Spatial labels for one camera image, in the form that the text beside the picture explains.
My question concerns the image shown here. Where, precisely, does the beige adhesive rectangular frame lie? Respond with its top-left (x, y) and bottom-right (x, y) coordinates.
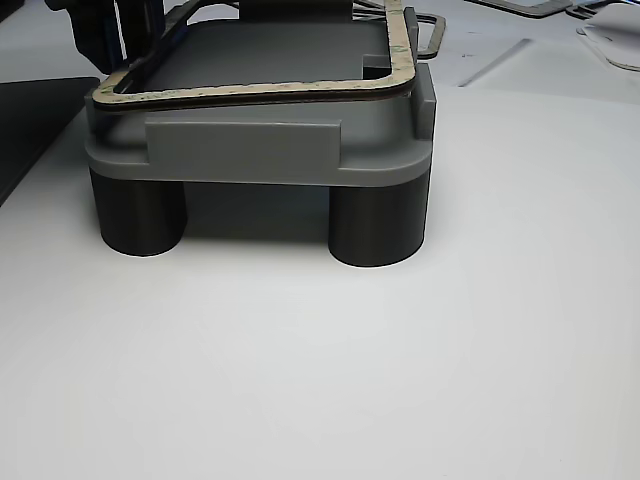
top-left (91, 0), bottom-right (417, 112)

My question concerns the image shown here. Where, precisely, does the grey rectangular mat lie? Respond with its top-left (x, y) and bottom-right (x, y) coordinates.
top-left (0, 76), bottom-right (103, 207)

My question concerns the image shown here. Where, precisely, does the grey holder with black legs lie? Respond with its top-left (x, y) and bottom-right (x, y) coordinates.
top-left (83, 0), bottom-right (439, 269)

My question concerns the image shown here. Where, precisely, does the grey gasket frame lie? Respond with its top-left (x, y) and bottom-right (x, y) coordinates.
top-left (479, 0), bottom-right (571, 20)

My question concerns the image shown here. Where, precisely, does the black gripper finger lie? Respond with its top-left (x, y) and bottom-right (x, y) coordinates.
top-left (119, 0), bottom-right (166, 64)
top-left (45, 0), bottom-right (119, 73)

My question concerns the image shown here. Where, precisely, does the white flat sheet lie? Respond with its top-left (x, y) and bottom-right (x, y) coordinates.
top-left (574, 9), bottom-right (640, 72)

